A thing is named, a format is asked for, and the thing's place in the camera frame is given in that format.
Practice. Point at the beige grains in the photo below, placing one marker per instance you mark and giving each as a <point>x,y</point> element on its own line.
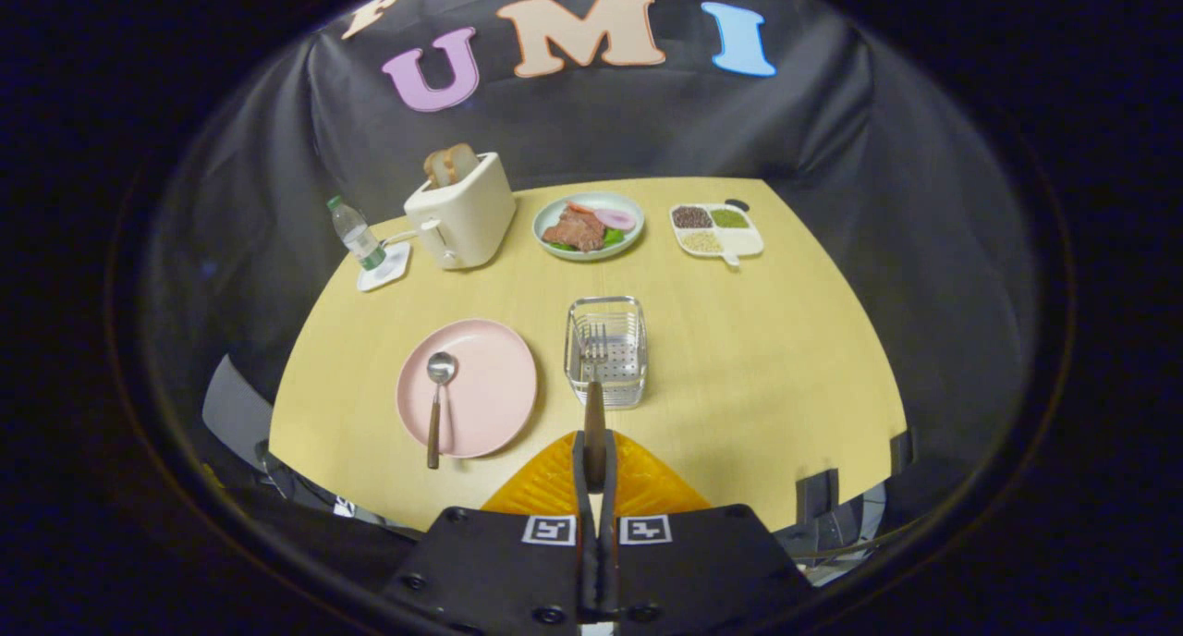
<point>701,241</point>

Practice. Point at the black upright post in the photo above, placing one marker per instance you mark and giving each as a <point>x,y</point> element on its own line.
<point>818,495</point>
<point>902,451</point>

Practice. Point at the pink plate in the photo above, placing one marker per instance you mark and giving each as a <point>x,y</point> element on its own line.
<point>490,386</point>

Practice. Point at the white divided dish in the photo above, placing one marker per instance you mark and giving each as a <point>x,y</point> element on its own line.
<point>744,241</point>

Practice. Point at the light green food plate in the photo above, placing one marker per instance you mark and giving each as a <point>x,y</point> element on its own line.
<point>552,209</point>

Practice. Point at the clear glass container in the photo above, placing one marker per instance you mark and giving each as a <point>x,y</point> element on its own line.
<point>628,359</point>

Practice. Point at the pink ham slice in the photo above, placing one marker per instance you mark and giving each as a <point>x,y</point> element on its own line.
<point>617,219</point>

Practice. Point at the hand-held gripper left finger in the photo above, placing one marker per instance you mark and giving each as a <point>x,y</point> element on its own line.
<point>584,534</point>

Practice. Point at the green lettuce leaf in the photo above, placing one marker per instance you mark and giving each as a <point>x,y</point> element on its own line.
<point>614,237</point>

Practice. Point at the toasted bread slice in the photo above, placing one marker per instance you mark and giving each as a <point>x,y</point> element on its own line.
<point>462,160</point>
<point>434,167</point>

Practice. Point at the grey chair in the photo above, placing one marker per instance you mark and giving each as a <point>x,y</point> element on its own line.
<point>236,409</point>

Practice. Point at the green grains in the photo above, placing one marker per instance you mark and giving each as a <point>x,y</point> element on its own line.
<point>729,218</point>

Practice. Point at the brown meat slice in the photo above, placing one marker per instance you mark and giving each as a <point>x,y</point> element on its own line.
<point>578,232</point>

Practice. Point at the orange carrot slice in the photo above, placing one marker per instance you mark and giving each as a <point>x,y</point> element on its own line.
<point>580,208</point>

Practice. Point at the clear plastic water bottle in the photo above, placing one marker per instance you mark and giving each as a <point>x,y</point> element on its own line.
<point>356,234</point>

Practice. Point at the white square coaster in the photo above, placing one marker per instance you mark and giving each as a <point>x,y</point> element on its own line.
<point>393,266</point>

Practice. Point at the dark brown grains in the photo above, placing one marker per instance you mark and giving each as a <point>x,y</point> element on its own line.
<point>691,217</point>

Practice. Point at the small black round object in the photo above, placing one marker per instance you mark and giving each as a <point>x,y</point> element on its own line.
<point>737,205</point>

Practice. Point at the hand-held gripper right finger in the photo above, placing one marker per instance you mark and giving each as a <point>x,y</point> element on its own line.
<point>611,534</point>

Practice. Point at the cream toaster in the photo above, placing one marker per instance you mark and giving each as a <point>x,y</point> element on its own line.
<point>471,215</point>

